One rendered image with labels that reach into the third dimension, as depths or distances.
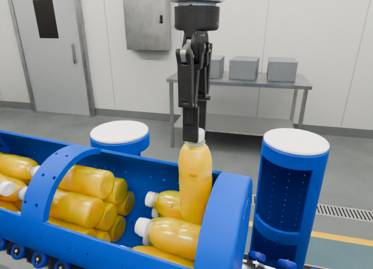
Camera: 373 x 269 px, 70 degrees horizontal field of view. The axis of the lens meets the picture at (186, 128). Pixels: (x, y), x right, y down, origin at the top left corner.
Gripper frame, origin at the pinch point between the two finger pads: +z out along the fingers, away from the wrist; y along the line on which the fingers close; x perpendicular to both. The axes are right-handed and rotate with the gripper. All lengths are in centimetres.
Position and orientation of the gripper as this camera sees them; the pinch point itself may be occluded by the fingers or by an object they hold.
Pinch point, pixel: (194, 120)
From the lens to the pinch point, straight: 51.8
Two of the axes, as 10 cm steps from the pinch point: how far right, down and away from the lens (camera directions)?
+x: -9.4, -1.4, 3.2
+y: 3.5, -3.5, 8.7
